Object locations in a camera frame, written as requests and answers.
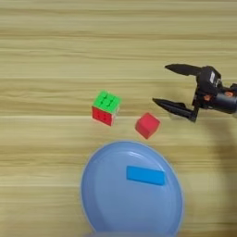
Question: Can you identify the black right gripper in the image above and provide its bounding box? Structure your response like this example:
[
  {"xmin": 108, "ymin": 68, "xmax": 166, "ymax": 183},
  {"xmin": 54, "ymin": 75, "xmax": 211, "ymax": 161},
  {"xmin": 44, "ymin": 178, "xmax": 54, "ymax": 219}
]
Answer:
[{"xmin": 152, "ymin": 63, "xmax": 237, "ymax": 123}]

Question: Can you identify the red block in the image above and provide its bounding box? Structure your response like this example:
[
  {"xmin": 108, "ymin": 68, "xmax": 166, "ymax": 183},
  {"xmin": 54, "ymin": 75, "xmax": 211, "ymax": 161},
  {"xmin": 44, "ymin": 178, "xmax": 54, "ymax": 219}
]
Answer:
[{"xmin": 134, "ymin": 112, "xmax": 161, "ymax": 140}]

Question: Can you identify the green-faced Rubik's cube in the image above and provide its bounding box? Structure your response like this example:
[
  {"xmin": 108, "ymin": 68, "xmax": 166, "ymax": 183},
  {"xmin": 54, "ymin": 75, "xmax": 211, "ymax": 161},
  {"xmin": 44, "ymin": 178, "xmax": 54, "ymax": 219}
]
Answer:
[{"xmin": 91, "ymin": 90, "xmax": 122, "ymax": 127}]

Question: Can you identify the blue rectangular block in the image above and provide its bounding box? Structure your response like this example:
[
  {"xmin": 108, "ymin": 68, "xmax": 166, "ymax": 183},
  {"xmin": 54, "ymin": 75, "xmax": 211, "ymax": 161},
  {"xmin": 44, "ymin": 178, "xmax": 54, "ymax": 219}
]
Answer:
[{"xmin": 126, "ymin": 165, "xmax": 166, "ymax": 186}]

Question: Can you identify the black box with white label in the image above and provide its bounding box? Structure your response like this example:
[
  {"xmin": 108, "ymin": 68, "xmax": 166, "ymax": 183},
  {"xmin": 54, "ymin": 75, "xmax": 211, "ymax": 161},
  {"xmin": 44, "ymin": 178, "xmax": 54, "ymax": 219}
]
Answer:
[{"xmin": 198, "ymin": 66, "xmax": 223, "ymax": 94}]

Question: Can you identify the blue round plate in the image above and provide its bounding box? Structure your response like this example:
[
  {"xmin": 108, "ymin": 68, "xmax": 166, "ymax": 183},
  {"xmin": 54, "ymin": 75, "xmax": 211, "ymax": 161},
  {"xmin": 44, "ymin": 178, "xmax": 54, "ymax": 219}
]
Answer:
[{"xmin": 81, "ymin": 141, "xmax": 183, "ymax": 236}]

